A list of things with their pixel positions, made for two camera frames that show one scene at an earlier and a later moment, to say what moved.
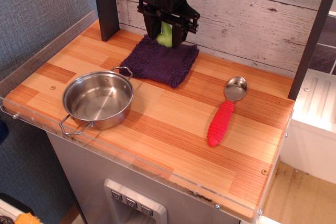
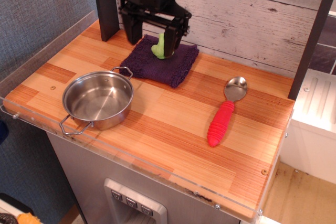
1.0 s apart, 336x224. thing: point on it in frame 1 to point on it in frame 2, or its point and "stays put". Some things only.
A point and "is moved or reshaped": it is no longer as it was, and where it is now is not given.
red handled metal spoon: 234,88 stays put
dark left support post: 106,3 stays put
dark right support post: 325,6 stays put
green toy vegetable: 165,36 is moved or reshaped
